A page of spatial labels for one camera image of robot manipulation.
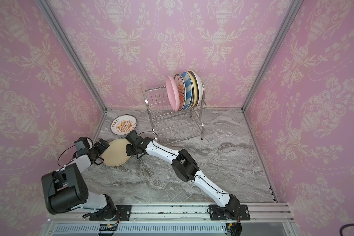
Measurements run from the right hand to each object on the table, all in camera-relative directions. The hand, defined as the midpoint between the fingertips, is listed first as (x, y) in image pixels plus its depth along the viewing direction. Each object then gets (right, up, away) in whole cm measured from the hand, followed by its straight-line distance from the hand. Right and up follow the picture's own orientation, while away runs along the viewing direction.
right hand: (128, 151), depth 94 cm
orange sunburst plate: (-10, +17, +17) cm, 26 cm away
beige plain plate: (-8, -2, 0) cm, 8 cm away
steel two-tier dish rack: (+26, +16, +12) cm, 32 cm away
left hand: (-16, +4, -1) cm, 16 cm away
